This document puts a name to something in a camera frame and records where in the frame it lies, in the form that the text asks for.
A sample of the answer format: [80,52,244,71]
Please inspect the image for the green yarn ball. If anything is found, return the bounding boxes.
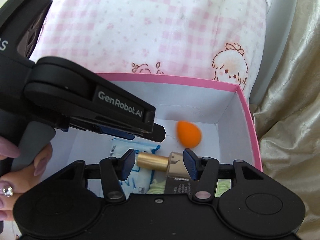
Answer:
[147,177,231,197]

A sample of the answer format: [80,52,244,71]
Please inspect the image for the light blue wipes pack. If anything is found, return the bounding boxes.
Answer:
[110,138,161,198]

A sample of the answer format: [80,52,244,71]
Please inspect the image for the gold foundation bottle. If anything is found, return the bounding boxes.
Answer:
[136,152,191,179]

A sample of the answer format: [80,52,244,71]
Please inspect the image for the orange makeup sponge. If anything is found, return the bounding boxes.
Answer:
[176,121,202,148]

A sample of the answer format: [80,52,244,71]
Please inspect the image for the left hand with painted nails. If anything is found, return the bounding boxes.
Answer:
[1,144,53,221]

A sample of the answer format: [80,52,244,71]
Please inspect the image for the pink cardboard box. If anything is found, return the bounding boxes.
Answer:
[39,73,264,198]

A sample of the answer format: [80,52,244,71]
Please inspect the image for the golden satin curtain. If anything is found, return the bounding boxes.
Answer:
[253,0,319,239]

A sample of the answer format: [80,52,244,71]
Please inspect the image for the pink checkered cartoon pillow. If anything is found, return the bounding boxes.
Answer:
[31,0,271,96]

